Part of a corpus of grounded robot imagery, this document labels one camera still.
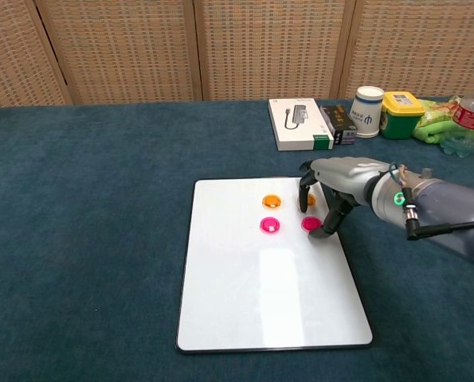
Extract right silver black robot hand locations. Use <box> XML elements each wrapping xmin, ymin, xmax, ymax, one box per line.
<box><xmin>298</xmin><ymin>156</ymin><xmax>391</xmax><ymax>241</ymax></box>

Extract red-pink round magnet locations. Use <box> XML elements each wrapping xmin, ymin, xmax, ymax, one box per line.
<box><xmin>301</xmin><ymin>216</ymin><xmax>322</xmax><ymax>234</ymax></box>
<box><xmin>259</xmin><ymin>216</ymin><xmax>283</xmax><ymax>235</ymax></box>

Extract small black box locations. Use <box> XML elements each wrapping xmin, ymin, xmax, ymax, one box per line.
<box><xmin>319</xmin><ymin>103</ymin><xmax>358</xmax><ymax>146</ymax></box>

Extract white paper cup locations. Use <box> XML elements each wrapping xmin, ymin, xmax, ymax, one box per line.
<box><xmin>348</xmin><ymin>85</ymin><xmax>386</xmax><ymax>138</ymax></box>

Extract white USB hub box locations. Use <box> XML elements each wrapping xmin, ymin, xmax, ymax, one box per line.
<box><xmin>268</xmin><ymin>98</ymin><xmax>335</xmax><ymax>152</ymax></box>

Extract yellow lidded green container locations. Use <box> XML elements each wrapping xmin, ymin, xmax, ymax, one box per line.
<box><xmin>379</xmin><ymin>90</ymin><xmax>426</xmax><ymax>140</ymax></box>

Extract green cloth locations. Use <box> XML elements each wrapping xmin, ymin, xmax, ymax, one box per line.
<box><xmin>410</xmin><ymin>117</ymin><xmax>460</xmax><ymax>145</ymax></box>

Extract green snack bag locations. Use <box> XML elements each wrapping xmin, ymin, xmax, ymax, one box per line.
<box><xmin>419</xmin><ymin>95</ymin><xmax>467</xmax><ymax>128</ymax></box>

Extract clear bottle red cap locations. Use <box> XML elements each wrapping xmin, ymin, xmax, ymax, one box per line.
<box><xmin>439</xmin><ymin>70</ymin><xmax>474</xmax><ymax>159</ymax></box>

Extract white magnetic whiteboard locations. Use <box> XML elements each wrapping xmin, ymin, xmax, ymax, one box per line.
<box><xmin>175</xmin><ymin>176</ymin><xmax>376</xmax><ymax>354</ymax></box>

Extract woven rattan folding screen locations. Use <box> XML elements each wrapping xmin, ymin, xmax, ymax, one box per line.
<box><xmin>0</xmin><ymin>0</ymin><xmax>474</xmax><ymax>108</ymax></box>

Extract teal carpet table cover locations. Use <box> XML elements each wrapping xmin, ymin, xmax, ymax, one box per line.
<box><xmin>0</xmin><ymin>95</ymin><xmax>474</xmax><ymax>382</ymax></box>

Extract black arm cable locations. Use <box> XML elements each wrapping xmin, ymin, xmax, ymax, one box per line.
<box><xmin>404</xmin><ymin>190</ymin><xmax>474</xmax><ymax>242</ymax></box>

